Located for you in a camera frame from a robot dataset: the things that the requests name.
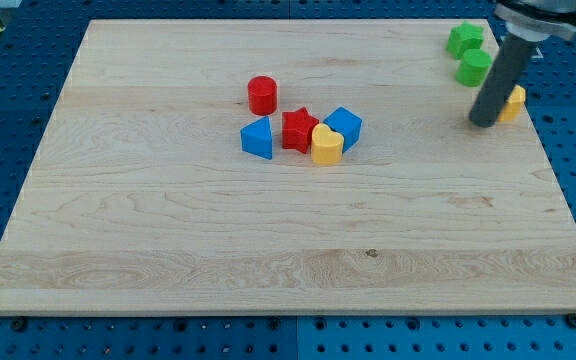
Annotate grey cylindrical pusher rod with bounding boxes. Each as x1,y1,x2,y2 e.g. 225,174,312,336
468,33,538,128

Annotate blue cube block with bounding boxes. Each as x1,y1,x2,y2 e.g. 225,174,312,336
323,107,363,153

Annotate yellow heart block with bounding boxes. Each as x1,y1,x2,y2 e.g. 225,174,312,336
311,123,344,165

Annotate green cylinder block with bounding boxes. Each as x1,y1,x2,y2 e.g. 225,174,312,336
455,49,492,87

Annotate green star block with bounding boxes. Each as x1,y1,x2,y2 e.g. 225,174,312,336
446,21,484,60

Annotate red star block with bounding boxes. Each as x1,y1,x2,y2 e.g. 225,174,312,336
282,107,319,154

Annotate red cylinder block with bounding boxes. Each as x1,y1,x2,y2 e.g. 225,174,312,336
247,76,278,115

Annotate blue triangle block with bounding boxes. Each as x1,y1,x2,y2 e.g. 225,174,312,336
240,116,273,160

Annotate wooden board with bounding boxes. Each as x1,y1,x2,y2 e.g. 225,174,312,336
0,19,576,317

